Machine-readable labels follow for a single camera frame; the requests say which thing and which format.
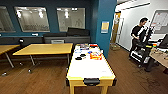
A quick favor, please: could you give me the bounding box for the purple board game box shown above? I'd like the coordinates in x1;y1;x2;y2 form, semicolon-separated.
79;43;90;51

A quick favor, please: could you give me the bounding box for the small red flat box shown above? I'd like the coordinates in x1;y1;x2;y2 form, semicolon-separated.
89;44;98;48

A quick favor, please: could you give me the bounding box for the dark grey sofa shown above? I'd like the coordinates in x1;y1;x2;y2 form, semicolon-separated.
42;33;92;45

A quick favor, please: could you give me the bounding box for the red game box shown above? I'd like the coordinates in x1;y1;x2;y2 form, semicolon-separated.
89;51;103;61

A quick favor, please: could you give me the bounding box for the white air hockey table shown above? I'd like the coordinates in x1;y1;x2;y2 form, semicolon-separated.
65;43;117;94

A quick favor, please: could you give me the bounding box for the white paper sign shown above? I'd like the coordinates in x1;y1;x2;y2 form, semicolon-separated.
50;39;64;45

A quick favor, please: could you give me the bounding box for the cardboard box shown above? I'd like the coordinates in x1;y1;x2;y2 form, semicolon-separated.
109;43;120;51

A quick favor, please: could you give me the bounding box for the interior glass window pane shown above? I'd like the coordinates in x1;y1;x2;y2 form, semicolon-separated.
0;5;14;33
56;7;86;33
13;6;51;33

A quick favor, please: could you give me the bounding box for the white glass door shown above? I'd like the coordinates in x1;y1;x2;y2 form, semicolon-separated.
111;12;125;44

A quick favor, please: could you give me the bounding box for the yellow wooden table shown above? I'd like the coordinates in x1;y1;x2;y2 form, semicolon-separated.
0;44;20;69
12;43;74;73

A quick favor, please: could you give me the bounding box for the person in black shirt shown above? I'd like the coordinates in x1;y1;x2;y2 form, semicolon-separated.
129;17;150;61

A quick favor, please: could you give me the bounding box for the black wheeled cart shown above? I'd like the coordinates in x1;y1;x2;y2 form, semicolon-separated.
129;28;161;71

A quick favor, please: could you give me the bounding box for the black round speaker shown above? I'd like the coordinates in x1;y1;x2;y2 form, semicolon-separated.
18;38;25;48

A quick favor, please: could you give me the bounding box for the dark low shelf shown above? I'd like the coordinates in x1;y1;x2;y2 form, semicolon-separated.
0;35;44;46

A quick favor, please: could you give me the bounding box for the wooden desk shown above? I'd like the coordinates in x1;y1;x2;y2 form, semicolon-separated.
149;46;168;73

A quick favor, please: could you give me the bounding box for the black computer monitor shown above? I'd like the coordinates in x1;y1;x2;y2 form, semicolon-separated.
158;33;168;49

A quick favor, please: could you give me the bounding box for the white whiteboard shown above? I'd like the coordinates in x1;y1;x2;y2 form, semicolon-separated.
151;9;168;34

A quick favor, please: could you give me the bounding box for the blue ring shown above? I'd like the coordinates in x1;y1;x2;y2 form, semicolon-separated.
73;49;82;54

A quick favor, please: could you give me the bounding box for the yellow wall poster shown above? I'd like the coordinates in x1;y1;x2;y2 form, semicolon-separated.
100;20;110;34

